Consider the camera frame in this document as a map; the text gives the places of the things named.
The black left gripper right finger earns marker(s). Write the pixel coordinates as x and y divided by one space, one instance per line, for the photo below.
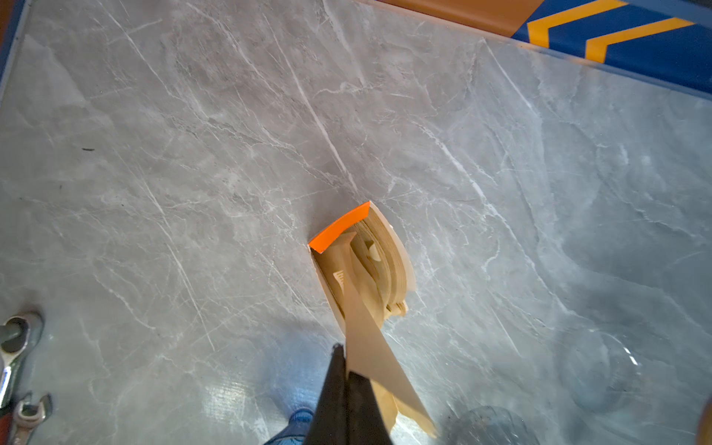
365 422

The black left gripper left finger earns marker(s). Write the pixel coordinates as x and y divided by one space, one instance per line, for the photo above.
330 424

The brown paper coffee filter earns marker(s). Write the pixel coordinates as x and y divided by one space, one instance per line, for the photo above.
356 302

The blue ribbed dripper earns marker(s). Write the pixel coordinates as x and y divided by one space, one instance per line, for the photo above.
296 431

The clear glass cup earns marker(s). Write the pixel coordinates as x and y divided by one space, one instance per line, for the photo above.
601 368

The silver wrench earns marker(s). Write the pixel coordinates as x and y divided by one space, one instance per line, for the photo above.
19 335
27 416

